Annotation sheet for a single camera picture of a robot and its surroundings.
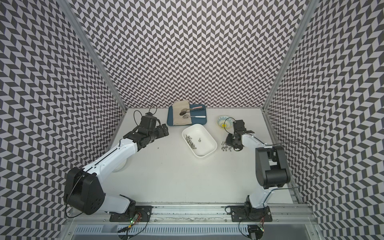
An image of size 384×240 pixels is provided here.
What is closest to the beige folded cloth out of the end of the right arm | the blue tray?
the blue tray

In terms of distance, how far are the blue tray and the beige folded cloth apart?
0.01m

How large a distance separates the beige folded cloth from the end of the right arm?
0.33 metres

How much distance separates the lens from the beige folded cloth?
1.11 m

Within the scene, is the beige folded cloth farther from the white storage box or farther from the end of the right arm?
the end of the right arm

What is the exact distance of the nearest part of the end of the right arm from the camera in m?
0.70

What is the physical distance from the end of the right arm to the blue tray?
0.27 meters

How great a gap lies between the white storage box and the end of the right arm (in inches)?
3.9

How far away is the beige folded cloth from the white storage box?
0.09 meters

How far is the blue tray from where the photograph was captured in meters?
1.11

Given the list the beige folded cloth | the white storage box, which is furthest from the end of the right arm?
the beige folded cloth

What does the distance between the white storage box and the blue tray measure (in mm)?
63

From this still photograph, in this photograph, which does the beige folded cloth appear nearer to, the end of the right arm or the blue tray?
the blue tray

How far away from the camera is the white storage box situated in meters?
0.96
